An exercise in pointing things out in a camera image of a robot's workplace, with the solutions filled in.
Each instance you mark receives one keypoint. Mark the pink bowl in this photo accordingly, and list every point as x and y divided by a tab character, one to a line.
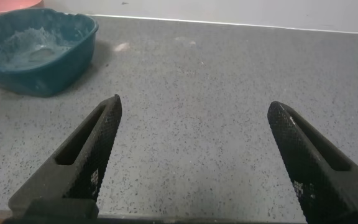
8	4

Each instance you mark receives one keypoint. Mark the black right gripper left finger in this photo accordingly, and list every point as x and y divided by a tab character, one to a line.
73	174

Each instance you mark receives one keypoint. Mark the white powder residue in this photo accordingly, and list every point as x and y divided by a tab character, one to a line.
26	40

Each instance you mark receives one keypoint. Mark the teal square plastic basin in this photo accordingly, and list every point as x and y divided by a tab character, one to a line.
57	71

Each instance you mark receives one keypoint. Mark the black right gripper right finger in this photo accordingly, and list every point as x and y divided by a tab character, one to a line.
315	174

